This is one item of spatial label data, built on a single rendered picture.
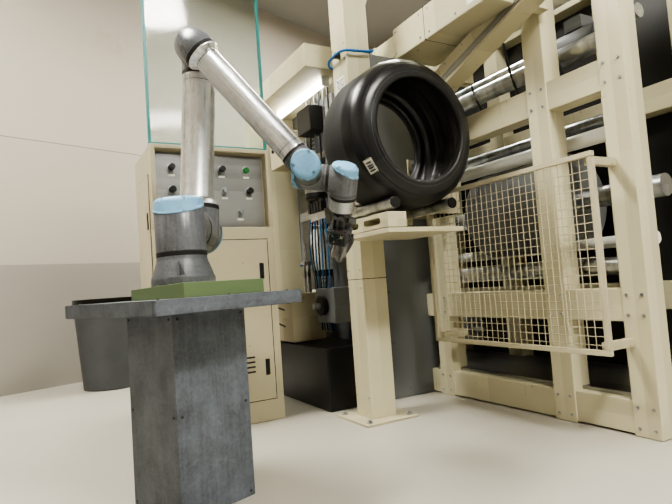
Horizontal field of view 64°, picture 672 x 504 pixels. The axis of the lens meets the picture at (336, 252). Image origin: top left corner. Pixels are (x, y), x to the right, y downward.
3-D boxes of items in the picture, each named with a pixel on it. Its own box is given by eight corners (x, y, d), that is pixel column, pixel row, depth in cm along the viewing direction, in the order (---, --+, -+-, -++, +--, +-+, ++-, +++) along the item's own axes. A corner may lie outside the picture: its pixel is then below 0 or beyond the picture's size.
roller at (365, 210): (347, 207, 234) (355, 213, 235) (343, 216, 232) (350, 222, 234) (394, 193, 203) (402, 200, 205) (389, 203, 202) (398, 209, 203)
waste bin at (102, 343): (131, 377, 414) (127, 296, 418) (165, 381, 383) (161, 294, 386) (63, 390, 377) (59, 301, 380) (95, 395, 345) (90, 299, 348)
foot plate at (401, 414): (336, 416, 247) (336, 411, 247) (385, 406, 260) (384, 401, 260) (368, 428, 224) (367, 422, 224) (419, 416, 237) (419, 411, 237)
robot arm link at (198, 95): (165, 253, 174) (170, 29, 180) (181, 257, 191) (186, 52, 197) (212, 253, 174) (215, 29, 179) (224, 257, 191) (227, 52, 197)
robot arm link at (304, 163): (183, 4, 168) (329, 161, 164) (195, 24, 181) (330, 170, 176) (156, 28, 168) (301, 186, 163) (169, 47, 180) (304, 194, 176)
